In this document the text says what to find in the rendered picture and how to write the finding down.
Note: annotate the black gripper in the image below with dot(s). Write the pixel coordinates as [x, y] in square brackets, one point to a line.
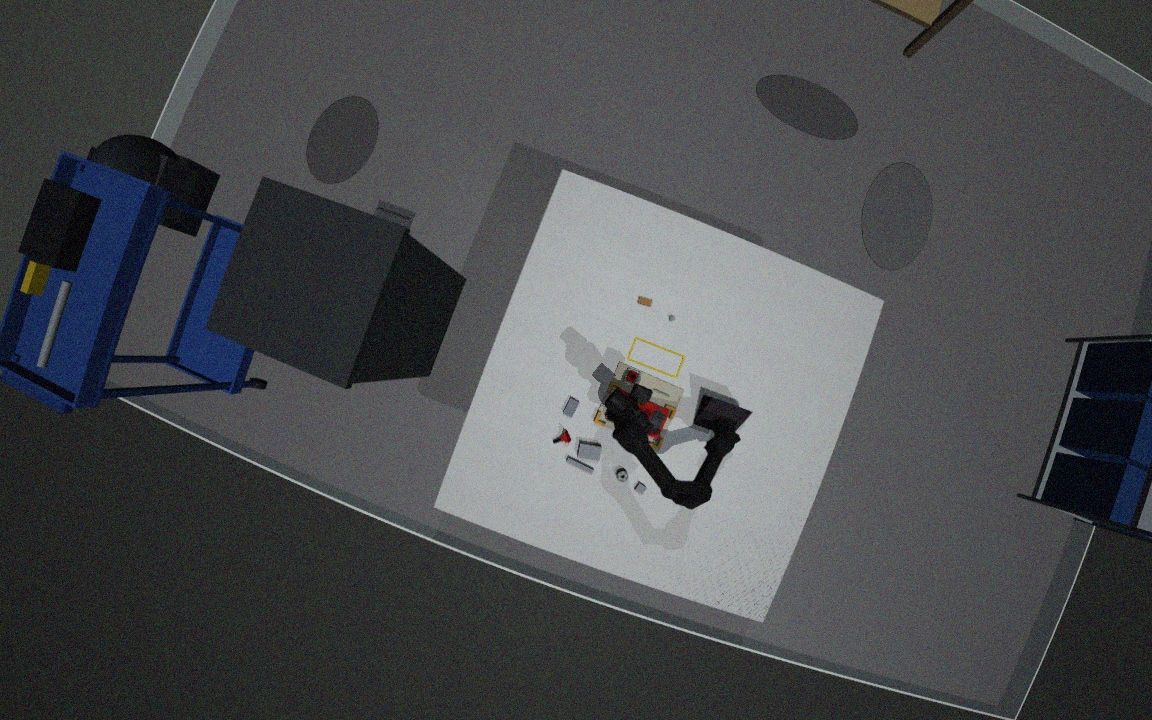
[640, 395]

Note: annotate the beige flat base plate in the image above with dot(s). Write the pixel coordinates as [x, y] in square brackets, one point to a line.
[664, 395]

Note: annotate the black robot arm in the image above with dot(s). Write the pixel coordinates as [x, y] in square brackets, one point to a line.
[633, 437]

